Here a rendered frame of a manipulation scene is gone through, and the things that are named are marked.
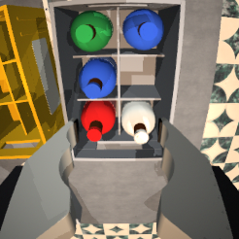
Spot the blue bottle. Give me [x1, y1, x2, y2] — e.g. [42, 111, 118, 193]
[79, 56, 118, 99]
[122, 9, 164, 51]

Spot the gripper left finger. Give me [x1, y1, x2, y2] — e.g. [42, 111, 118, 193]
[0, 119, 79, 239]

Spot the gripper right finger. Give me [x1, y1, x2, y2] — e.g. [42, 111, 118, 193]
[155, 118, 239, 239]

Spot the grey plastic crate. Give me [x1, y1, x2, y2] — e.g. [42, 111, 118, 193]
[49, 0, 186, 161]

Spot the yellow divided crate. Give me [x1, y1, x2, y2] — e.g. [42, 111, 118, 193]
[0, 5, 65, 159]

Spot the green bottle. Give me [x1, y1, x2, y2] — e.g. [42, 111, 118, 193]
[70, 11, 114, 51]

